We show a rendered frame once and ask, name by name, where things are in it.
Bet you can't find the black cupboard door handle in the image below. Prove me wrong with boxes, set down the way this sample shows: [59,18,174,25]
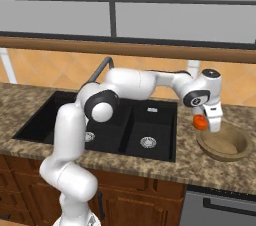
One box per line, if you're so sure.
[96,191,106,222]

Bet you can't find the grey framed window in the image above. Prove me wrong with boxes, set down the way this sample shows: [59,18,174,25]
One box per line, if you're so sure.
[0,0,256,50]

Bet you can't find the black dishwasher handle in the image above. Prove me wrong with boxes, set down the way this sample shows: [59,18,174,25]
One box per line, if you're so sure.
[202,197,256,218]

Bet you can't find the white post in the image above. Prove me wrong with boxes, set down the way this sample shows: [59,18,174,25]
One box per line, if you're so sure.
[0,47,18,85]
[186,59,202,78]

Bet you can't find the grey dishwasher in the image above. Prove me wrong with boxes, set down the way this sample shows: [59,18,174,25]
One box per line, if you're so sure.
[179,184,256,226]

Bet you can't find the brown wooden ledge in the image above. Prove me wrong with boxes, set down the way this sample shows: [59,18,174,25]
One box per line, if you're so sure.
[0,35,256,65]

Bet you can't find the orange squash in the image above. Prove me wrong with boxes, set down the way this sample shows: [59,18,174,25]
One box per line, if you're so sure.
[192,114,210,131]

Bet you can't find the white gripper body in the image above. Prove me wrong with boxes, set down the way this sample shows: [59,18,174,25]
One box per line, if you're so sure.
[203,102,224,134]

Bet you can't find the brown wooden drawer fronts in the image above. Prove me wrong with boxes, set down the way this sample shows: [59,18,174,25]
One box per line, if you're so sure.
[0,154,63,226]

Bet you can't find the brown wooden bowl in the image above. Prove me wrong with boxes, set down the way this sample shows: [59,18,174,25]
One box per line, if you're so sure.
[195,121,255,163]

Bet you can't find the dark grey tap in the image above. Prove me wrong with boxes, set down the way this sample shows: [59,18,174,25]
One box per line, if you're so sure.
[86,56,115,86]

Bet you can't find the brown wooden cupboard door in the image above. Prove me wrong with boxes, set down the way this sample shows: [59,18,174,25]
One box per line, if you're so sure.
[97,169,187,226]

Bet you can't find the black double sink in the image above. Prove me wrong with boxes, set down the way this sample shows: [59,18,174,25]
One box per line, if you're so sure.
[12,90,179,164]

